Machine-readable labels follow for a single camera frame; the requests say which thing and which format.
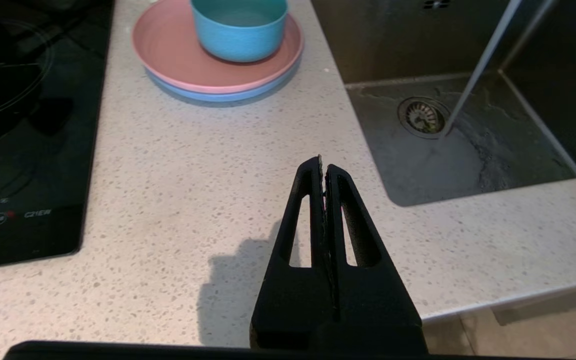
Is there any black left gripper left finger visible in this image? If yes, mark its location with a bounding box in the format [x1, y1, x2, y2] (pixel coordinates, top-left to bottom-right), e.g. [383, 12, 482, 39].
[250, 156, 340, 350]

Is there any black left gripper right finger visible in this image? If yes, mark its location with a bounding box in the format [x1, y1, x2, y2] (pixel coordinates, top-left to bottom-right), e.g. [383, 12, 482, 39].
[326, 164, 429, 351]

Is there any blue bowl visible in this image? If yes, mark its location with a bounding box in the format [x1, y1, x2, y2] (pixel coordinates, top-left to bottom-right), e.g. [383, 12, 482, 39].
[190, 0, 289, 64]

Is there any stainless steel sink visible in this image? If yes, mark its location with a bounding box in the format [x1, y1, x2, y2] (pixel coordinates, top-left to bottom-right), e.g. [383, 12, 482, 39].
[310, 0, 576, 208]

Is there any metal drain strainer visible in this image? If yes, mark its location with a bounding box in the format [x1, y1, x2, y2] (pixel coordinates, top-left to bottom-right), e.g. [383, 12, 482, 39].
[397, 96, 452, 140]

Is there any grey plate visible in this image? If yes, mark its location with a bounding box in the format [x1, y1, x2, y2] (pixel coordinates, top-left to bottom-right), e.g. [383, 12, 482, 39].
[144, 47, 303, 104]

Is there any pink plate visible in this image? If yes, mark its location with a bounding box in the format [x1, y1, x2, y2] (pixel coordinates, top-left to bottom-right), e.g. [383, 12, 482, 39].
[131, 0, 304, 95]

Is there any black induction cooktop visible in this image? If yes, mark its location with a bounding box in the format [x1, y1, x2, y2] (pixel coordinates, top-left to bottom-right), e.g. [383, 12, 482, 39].
[0, 0, 115, 271]

